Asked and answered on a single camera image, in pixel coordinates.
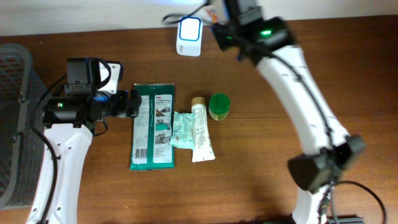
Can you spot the light green wipes pack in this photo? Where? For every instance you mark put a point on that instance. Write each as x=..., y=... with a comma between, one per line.
x=182, y=134

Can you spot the orange snack packet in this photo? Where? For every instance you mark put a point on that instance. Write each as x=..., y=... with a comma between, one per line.
x=212, y=15

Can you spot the grey plastic mesh basket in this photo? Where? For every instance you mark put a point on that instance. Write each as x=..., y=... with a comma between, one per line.
x=21, y=148

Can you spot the green lid jar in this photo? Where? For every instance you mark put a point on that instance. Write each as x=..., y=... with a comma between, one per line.
x=219, y=106

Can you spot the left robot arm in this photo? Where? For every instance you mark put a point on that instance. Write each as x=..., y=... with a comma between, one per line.
x=91, y=95

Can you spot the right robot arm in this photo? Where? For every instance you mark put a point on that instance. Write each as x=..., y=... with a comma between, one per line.
x=328, y=149

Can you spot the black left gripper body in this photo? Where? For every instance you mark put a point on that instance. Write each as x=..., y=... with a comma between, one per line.
x=134, y=102

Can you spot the white barcode scanner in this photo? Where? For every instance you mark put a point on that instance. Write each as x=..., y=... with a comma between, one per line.
x=189, y=36

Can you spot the white cream tube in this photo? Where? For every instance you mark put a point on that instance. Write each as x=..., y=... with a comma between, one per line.
x=203, y=150

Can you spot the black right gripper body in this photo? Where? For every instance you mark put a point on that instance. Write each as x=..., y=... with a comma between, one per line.
x=231, y=33

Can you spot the green glove package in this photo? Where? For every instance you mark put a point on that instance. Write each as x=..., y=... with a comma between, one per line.
x=152, y=129

